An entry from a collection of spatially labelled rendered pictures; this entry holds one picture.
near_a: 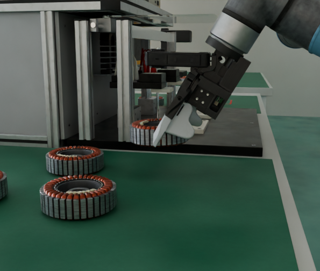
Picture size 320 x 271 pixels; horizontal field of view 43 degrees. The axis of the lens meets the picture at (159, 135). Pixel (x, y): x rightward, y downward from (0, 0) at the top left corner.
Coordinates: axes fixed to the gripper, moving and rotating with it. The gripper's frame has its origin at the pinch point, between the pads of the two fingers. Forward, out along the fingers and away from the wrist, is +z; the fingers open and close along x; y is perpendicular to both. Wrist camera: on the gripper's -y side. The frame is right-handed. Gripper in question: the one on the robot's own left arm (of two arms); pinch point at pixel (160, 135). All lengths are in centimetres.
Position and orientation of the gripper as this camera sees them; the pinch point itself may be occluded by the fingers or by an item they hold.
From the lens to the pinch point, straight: 76.2
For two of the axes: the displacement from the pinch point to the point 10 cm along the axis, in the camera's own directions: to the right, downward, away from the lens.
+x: 2.2, -2.0, 9.5
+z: -4.9, 8.3, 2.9
